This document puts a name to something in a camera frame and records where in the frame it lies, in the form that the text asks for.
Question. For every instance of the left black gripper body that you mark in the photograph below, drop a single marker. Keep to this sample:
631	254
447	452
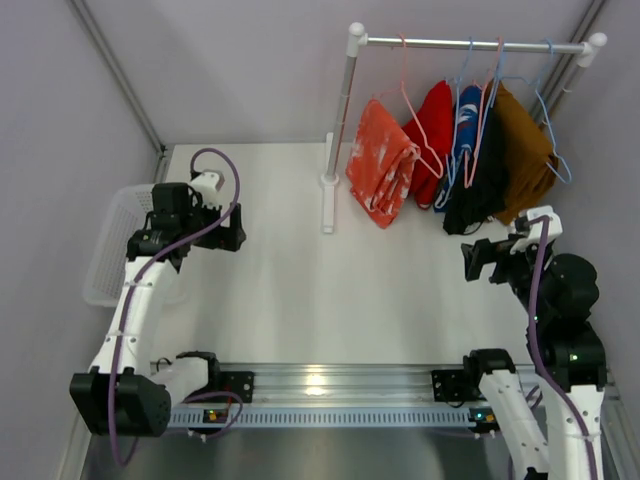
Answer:
230	228

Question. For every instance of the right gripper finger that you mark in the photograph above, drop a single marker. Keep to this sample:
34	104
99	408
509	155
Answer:
481	250
473	268

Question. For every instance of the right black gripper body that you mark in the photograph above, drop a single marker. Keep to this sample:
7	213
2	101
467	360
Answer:
489	258

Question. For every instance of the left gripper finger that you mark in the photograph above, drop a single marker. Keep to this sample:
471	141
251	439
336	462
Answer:
231	240
235	219

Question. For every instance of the red trousers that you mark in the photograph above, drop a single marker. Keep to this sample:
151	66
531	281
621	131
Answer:
436	117

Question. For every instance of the orange white patterned trousers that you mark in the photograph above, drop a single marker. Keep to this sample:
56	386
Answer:
381	164

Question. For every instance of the blue patterned trousers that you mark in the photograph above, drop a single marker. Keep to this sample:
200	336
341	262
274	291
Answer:
465	126

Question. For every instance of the light blue hanger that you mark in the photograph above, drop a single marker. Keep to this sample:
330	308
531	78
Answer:
535	85
458	80

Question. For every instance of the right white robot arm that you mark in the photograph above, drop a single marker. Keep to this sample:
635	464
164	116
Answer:
558	292

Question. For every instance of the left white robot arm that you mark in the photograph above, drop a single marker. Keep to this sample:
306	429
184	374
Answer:
119	393

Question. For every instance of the black trousers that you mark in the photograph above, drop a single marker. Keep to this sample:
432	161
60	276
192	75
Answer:
485	196

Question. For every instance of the brown trousers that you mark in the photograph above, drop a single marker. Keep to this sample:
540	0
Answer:
528	157

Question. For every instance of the white plastic laundry basket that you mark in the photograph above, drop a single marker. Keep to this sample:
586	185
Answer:
125	215

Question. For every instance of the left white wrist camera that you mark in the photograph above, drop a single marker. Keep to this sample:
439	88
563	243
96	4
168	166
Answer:
208	184

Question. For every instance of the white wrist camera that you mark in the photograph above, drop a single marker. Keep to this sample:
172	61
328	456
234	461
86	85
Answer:
208	184
528	226

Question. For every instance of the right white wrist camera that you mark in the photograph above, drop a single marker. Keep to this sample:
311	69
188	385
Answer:
528	226

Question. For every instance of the aluminium mounting rail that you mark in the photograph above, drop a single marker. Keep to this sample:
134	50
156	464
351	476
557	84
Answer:
318	385

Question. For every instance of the grey slotted cable duct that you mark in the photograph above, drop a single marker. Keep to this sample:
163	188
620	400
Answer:
351	417

